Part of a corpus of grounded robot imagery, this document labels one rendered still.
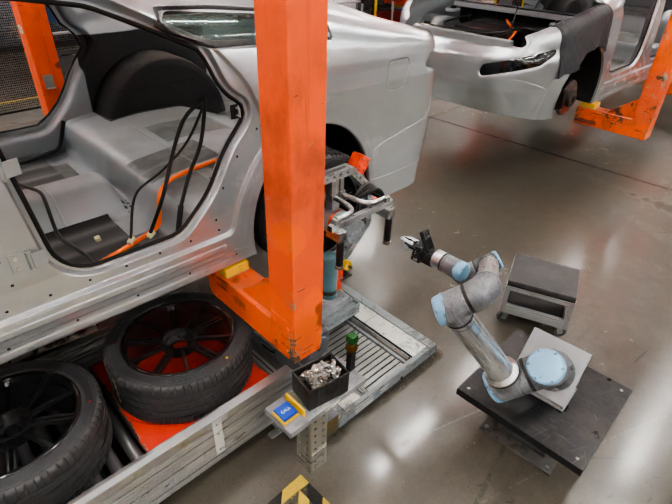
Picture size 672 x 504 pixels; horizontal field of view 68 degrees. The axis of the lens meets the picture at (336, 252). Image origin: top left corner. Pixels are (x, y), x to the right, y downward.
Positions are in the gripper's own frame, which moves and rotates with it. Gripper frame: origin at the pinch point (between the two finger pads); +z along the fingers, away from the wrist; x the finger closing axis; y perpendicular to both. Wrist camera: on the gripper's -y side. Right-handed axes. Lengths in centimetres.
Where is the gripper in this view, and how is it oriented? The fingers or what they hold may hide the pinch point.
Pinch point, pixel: (403, 237)
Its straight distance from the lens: 248.6
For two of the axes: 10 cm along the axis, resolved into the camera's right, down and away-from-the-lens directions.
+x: 7.2, -3.6, 5.9
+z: -6.9, -4.2, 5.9
